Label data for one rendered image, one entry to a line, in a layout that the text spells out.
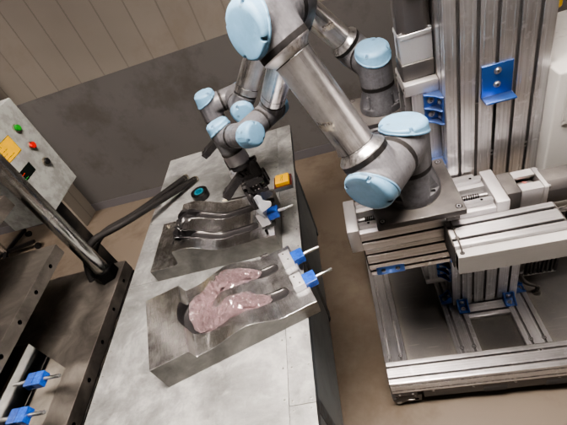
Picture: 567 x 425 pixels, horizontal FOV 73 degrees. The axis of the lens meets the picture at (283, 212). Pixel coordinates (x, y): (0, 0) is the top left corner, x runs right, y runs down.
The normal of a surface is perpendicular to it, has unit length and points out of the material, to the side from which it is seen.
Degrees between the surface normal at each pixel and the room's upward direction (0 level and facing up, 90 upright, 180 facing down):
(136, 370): 0
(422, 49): 90
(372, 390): 0
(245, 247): 90
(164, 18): 90
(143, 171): 90
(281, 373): 0
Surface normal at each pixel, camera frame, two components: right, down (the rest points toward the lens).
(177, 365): 0.32, 0.56
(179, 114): -0.02, 0.68
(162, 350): -0.30, -0.70
